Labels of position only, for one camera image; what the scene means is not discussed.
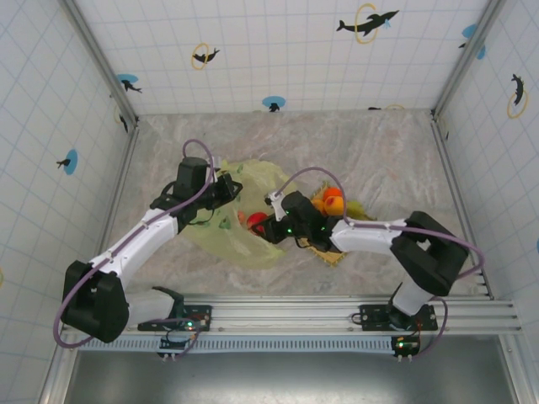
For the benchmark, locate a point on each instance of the orange peach with red blush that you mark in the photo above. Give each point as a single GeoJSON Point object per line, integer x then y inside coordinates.
{"type": "Point", "coordinates": [337, 205]}

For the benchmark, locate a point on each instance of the woven bamboo mat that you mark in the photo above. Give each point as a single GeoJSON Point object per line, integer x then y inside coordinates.
{"type": "Point", "coordinates": [330, 258]}

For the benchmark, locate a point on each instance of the green pear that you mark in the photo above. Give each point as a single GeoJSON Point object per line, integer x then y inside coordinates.
{"type": "Point", "coordinates": [357, 207]}

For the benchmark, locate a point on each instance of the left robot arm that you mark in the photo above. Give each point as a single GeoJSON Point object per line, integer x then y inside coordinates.
{"type": "Point", "coordinates": [139, 235]}

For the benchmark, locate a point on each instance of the yellow-orange translucent fruit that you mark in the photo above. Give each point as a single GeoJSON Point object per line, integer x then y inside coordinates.
{"type": "Point", "coordinates": [318, 206]}

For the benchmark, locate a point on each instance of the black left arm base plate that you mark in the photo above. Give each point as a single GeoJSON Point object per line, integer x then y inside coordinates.
{"type": "Point", "coordinates": [198, 313]}

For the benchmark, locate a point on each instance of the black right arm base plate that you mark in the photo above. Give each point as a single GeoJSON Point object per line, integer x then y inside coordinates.
{"type": "Point", "coordinates": [372, 315]}

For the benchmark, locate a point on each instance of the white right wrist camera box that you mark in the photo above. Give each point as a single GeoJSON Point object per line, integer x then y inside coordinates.
{"type": "Point", "coordinates": [275, 206]}

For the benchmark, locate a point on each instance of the round orange fruit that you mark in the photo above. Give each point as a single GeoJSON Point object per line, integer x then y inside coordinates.
{"type": "Point", "coordinates": [332, 192]}

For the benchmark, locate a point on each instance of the aluminium table side rail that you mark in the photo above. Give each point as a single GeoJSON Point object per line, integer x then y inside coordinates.
{"type": "Point", "coordinates": [120, 181]}
{"type": "Point", "coordinates": [452, 177]}

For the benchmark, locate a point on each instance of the grey metal panel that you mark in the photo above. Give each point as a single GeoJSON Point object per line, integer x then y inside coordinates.
{"type": "Point", "coordinates": [286, 379]}

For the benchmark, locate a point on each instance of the yellow-green avocado print plastic bag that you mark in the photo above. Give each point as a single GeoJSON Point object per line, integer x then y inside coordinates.
{"type": "Point", "coordinates": [252, 252]}

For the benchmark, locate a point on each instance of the red apple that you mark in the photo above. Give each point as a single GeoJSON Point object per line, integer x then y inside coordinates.
{"type": "Point", "coordinates": [257, 219]}

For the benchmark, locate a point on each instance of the aluminium frame post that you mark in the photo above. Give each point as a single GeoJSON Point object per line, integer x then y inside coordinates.
{"type": "Point", "coordinates": [101, 63]}
{"type": "Point", "coordinates": [467, 59]}

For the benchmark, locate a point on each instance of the small pink fruit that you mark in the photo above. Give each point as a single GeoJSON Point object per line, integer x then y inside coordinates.
{"type": "Point", "coordinates": [241, 216]}

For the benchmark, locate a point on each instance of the aluminium mounting rail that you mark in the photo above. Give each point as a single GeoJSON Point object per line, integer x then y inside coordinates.
{"type": "Point", "coordinates": [278, 313]}

